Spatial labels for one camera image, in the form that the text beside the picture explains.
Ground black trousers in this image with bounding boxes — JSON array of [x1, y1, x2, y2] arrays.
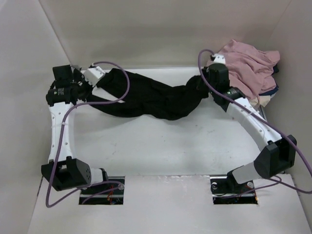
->
[[86, 68, 209, 120]]

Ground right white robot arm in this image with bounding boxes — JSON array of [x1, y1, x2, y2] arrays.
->
[[200, 63, 297, 193]]

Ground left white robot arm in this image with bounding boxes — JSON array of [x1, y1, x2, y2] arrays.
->
[[41, 65, 109, 195]]

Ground pink garment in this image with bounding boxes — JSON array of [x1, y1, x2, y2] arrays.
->
[[218, 40, 280, 100]]

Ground beige garment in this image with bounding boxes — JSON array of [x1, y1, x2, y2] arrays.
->
[[249, 95, 271, 109]]

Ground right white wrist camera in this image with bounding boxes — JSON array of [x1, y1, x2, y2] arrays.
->
[[211, 53, 226, 65]]

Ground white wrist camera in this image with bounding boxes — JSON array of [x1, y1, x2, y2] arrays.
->
[[83, 66, 106, 87], [211, 53, 226, 65]]

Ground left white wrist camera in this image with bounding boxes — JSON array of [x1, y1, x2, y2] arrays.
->
[[83, 66, 106, 87]]

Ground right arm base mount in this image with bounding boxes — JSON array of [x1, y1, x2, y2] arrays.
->
[[210, 175, 258, 205]]

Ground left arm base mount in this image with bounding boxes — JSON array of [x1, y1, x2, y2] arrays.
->
[[78, 176, 125, 205]]

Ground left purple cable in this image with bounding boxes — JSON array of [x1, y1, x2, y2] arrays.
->
[[45, 60, 131, 208]]

